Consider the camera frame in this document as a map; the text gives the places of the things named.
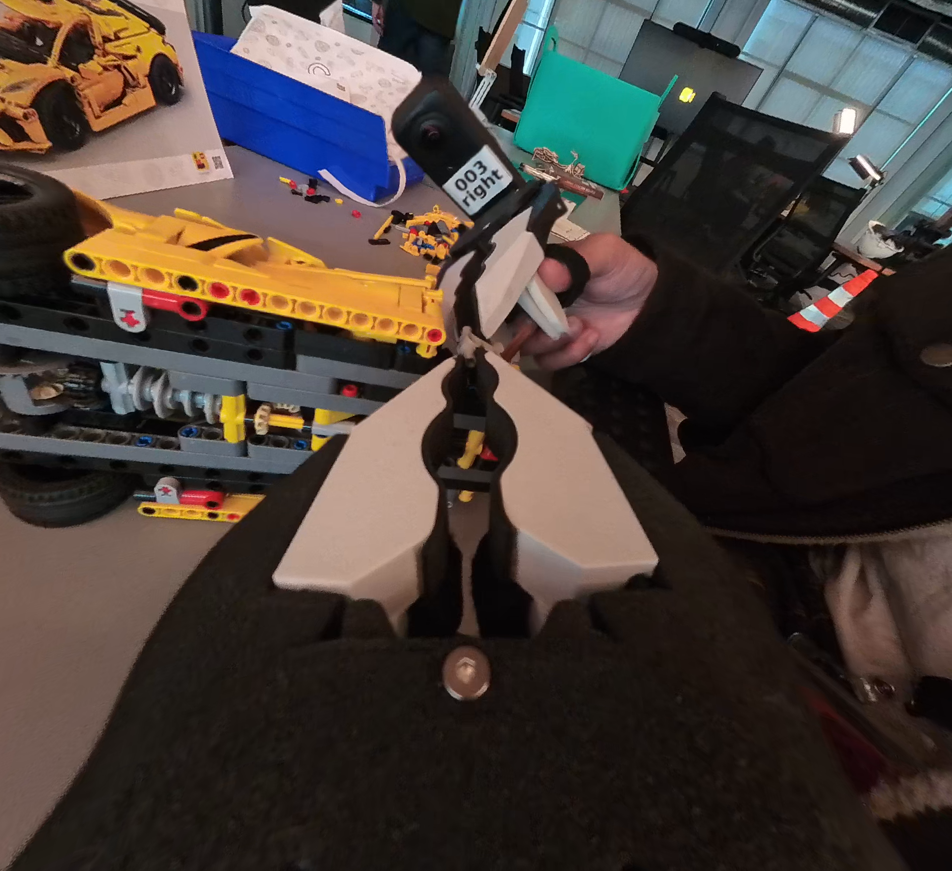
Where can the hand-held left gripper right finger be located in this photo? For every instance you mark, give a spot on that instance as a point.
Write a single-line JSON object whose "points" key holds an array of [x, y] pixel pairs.
{"points": [[580, 506]]}

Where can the large grey display screen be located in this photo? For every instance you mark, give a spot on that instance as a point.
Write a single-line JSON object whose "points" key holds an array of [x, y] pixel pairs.
{"points": [[654, 68]]}

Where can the person's right hand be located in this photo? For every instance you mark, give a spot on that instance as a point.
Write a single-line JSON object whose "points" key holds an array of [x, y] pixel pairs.
{"points": [[617, 291]]}

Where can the grey black brick chassis module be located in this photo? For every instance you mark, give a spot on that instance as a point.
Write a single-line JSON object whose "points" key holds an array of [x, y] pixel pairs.
{"points": [[468, 440]]}

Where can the black perforated seat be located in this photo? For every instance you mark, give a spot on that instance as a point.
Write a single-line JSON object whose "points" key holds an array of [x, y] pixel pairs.
{"points": [[617, 410]]}

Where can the white instruction booklet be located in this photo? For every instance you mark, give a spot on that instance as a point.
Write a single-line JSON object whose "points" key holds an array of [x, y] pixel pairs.
{"points": [[111, 127]]}

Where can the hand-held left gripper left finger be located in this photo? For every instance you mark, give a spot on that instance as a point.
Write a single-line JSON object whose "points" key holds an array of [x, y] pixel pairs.
{"points": [[364, 514]]}

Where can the yellow loose brick pile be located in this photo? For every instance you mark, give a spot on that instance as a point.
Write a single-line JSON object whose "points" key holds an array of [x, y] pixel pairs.
{"points": [[428, 235]]}

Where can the teal container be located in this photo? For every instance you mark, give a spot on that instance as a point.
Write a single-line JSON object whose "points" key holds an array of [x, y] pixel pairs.
{"points": [[587, 120]]}

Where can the brown toy brick axle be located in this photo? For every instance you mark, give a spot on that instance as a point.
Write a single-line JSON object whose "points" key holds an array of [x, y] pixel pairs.
{"points": [[518, 343]]}

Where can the yellow toy brick car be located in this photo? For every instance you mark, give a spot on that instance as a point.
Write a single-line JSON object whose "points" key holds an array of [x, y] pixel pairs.
{"points": [[297, 283]]}

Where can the brown wooden model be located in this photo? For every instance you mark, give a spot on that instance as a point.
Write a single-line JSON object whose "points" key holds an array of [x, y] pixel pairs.
{"points": [[565, 176]]}

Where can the scattered small brick pieces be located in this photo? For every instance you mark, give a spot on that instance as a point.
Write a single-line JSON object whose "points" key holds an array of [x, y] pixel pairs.
{"points": [[312, 188]]}

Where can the blue bag with white papers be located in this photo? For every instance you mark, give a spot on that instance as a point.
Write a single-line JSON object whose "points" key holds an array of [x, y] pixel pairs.
{"points": [[282, 120]]}

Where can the orange white traffic cone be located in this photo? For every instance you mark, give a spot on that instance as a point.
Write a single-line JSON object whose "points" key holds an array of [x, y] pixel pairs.
{"points": [[833, 302]]}

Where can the grey desk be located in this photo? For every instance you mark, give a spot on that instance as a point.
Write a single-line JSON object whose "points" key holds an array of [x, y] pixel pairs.
{"points": [[74, 588]]}

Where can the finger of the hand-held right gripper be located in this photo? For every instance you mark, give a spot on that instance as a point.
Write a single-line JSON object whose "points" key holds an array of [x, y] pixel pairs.
{"points": [[509, 276], [450, 283]]}

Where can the person's right forearm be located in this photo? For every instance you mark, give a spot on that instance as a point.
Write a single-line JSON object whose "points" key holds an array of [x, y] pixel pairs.
{"points": [[744, 380]]}

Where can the black camera bar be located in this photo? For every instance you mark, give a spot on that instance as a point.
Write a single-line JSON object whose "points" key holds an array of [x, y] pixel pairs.
{"points": [[706, 40]]}

